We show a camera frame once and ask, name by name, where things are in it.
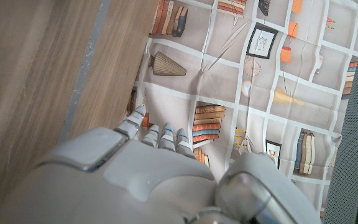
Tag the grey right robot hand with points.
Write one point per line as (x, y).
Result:
(104, 186)

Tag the printed bookshelf backdrop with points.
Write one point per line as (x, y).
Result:
(222, 77)

